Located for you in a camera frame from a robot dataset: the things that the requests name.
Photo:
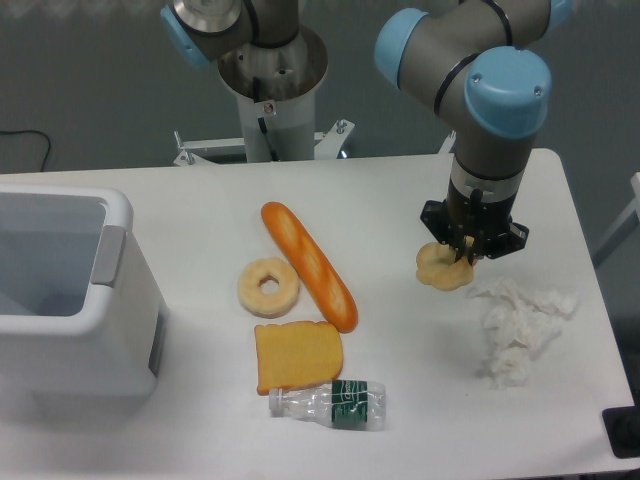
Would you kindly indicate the white trash can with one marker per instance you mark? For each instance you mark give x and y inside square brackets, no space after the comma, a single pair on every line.
[81,312]

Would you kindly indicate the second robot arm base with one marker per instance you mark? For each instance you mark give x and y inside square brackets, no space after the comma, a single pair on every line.
[262,50]

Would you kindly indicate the crumpled white tissue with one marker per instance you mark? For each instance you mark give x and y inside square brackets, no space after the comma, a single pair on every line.
[519,325]

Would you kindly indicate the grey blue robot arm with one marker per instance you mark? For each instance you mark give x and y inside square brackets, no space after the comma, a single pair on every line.
[471,67]

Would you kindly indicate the white frame at right edge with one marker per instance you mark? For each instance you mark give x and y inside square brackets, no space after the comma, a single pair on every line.
[620,229]

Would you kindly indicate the orange baguette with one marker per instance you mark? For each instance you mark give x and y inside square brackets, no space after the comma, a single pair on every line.
[328,290]

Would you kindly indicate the black device at table edge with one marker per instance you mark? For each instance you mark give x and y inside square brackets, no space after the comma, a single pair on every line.
[622,428]

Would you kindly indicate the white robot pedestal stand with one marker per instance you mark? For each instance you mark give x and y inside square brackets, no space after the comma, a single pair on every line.
[272,131]

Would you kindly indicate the clear plastic bottle green label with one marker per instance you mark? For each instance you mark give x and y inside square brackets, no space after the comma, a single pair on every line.
[339,404]

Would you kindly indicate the pale ring doughnut bread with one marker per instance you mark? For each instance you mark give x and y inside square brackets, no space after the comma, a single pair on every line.
[268,287]

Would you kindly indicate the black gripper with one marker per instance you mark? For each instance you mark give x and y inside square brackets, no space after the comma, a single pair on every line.
[475,218]

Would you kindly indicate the yellow toast slice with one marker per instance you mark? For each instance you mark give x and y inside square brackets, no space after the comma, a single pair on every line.
[297,355]

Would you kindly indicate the pale twisted round bread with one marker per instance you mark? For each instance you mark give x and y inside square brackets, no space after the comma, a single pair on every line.
[436,265]

